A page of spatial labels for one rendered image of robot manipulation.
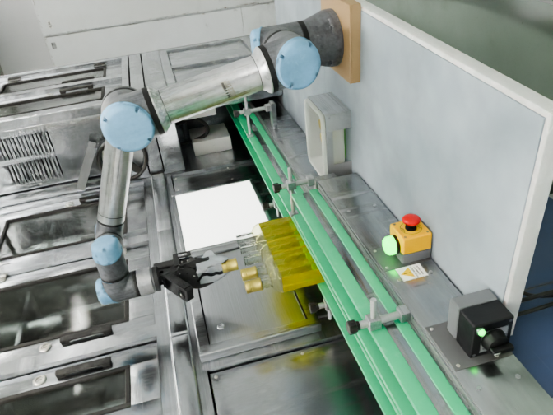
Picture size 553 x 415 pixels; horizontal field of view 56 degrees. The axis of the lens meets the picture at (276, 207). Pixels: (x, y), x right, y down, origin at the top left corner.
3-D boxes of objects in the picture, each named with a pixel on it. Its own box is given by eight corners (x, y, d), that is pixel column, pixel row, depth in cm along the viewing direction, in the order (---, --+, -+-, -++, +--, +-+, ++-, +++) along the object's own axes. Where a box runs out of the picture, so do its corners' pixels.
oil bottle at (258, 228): (315, 224, 167) (251, 239, 163) (313, 209, 164) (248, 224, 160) (321, 233, 162) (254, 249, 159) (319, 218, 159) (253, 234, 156)
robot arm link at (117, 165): (103, 72, 133) (87, 235, 153) (103, 83, 124) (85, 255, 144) (148, 80, 137) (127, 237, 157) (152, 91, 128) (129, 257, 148)
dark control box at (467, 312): (485, 317, 101) (446, 328, 99) (490, 286, 97) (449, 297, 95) (511, 347, 94) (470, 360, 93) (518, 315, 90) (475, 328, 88)
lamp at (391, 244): (391, 246, 121) (379, 249, 120) (392, 230, 118) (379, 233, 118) (400, 257, 117) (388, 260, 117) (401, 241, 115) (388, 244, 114)
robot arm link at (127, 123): (299, 21, 130) (91, 96, 124) (319, 33, 118) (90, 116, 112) (309, 67, 137) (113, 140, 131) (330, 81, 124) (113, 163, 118)
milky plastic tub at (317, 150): (332, 154, 176) (307, 160, 174) (329, 91, 164) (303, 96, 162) (350, 177, 161) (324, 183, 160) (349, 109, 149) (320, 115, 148)
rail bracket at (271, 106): (288, 126, 217) (236, 136, 214) (285, 87, 208) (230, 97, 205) (291, 130, 213) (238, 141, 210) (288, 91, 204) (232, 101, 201)
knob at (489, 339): (501, 343, 93) (513, 357, 90) (479, 350, 92) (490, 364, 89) (505, 325, 91) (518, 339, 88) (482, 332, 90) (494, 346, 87)
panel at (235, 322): (253, 183, 218) (172, 200, 213) (252, 177, 216) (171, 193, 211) (322, 331, 143) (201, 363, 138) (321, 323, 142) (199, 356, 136)
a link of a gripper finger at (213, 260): (222, 241, 149) (192, 253, 148) (225, 252, 144) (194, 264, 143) (225, 249, 150) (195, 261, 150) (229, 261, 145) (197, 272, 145)
